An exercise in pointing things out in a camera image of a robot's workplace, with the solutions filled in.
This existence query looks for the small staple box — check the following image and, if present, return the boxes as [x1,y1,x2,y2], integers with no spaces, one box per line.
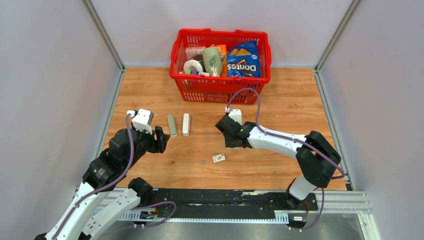
[212,153,226,164]

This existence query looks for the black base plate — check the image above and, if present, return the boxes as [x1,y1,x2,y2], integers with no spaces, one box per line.
[139,188,319,220]

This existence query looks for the blue Doritos chip bag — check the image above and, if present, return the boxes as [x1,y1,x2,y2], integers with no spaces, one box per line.
[226,40,261,78]

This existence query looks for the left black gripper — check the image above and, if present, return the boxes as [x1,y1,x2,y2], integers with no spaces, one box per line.
[124,119,171,170]

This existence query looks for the small white blue box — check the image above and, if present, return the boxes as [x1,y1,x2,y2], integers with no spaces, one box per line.
[182,70,210,77]

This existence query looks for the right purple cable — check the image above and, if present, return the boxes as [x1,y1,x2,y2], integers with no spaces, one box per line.
[226,87,347,231]

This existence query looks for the beige squeeze bottle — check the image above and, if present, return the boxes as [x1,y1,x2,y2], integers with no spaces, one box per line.
[202,46,223,77]

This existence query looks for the red plastic shopping basket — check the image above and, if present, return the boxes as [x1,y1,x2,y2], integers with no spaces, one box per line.
[169,28,272,105]

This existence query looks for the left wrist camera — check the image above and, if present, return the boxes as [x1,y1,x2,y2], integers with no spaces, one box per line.
[126,108,154,135]

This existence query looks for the greenish white stapler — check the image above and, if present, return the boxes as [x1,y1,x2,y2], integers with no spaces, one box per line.
[167,114,178,137]

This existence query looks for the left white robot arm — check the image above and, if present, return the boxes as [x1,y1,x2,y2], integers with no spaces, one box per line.
[36,126,170,240]

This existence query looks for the white perforated cable tray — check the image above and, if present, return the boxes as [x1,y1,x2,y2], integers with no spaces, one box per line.
[119,209,290,224]

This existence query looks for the clear plastic wrapped packet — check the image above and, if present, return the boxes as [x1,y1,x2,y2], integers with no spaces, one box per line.
[184,46,206,60]

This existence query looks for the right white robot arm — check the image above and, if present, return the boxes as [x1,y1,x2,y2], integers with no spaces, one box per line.
[215,114,342,210]

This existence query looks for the orange snack packet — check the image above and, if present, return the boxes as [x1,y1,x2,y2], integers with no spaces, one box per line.
[211,44,228,77]

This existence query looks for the white tape roll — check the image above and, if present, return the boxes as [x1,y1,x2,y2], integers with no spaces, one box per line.
[183,59,204,72]

